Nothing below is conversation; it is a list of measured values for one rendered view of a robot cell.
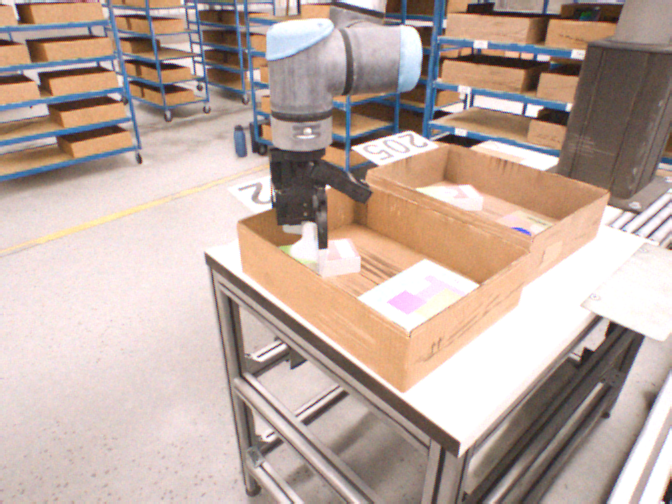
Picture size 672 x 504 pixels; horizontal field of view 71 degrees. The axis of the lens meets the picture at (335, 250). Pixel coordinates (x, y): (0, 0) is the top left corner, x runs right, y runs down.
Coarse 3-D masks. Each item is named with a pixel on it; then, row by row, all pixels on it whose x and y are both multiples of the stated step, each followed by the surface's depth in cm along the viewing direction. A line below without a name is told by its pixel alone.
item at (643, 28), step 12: (636, 0) 96; (648, 0) 95; (660, 0) 94; (624, 12) 99; (636, 12) 97; (648, 12) 95; (660, 12) 95; (624, 24) 99; (636, 24) 97; (648, 24) 96; (660, 24) 96; (624, 36) 100; (636, 36) 98; (648, 36) 97; (660, 36) 97
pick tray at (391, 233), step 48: (336, 192) 92; (384, 192) 90; (240, 240) 80; (288, 240) 88; (384, 240) 92; (432, 240) 85; (480, 240) 77; (288, 288) 72; (336, 288) 62; (480, 288) 62; (336, 336) 67; (384, 336) 58; (432, 336) 58
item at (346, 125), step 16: (288, 16) 324; (384, 96) 295; (256, 112) 341; (336, 112) 336; (256, 128) 348; (336, 128) 302; (352, 128) 302; (368, 128) 302; (384, 128) 306; (272, 144) 341; (368, 160) 309
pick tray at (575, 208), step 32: (416, 160) 108; (448, 160) 116; (480, 160) 109; (416, 192) 90; (480, 192) 112; (512, 192) 105; (544, 192) 100; (576, 192) 94; (608, 192) 89; (480, 224) 81; (576, 224) 84; (544, 256) 80
